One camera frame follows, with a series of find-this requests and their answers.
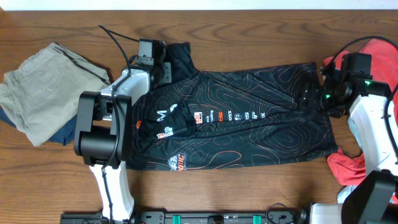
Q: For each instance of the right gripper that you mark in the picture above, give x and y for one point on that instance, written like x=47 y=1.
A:
x=310 y=95

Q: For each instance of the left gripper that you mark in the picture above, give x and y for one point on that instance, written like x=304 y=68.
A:
x=169 y=75

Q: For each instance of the black cycling jersey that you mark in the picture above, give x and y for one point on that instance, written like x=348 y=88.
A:
x=219 y=120

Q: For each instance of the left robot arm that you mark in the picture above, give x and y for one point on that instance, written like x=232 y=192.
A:
x=104 y=130

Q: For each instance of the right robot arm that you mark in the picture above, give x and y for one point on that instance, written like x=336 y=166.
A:
x=351 y=91

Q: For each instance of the red shirt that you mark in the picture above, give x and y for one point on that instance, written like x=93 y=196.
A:
x=350 y=172

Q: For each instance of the light grey garment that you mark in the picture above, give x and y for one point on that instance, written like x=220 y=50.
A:
x=344 y=193

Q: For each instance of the folded navy garment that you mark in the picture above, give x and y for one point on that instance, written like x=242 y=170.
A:
x=63 y=136

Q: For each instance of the folded khaki trousers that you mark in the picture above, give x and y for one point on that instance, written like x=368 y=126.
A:
x=42 y=95

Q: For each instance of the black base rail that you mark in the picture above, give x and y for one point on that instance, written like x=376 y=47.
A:
x=276 y=213

